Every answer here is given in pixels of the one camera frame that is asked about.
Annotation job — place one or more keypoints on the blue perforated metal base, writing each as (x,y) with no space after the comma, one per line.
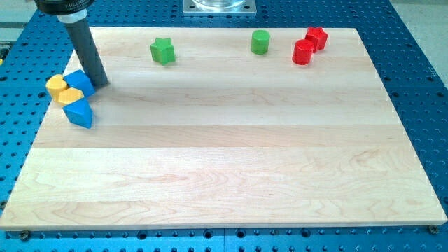
(406,41)

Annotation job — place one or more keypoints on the wooden board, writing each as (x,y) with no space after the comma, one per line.
(223,138)

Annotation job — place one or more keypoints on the red star block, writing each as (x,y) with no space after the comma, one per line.
(318,37)

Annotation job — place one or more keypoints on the green star block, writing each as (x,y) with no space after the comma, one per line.
(162,51)

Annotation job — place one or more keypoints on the blue triangle block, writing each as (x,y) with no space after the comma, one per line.
(79,113)

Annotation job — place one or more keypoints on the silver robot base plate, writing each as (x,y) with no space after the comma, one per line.
(219,7)

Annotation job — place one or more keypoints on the yellow hexagon block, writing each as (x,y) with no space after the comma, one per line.
(69,96)

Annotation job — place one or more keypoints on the red cylinder block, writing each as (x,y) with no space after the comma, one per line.
(303,51)

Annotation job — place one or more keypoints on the black robot arm end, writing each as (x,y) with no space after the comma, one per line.
(62,7)

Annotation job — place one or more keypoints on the blue cube block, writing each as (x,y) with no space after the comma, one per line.
(81,81)

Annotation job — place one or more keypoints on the yellow heart block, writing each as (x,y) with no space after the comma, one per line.
(55,85)

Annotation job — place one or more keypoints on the green cylinder block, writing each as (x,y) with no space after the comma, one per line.
(260,40)

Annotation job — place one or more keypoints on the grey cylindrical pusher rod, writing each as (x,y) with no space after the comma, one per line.
(81,37)

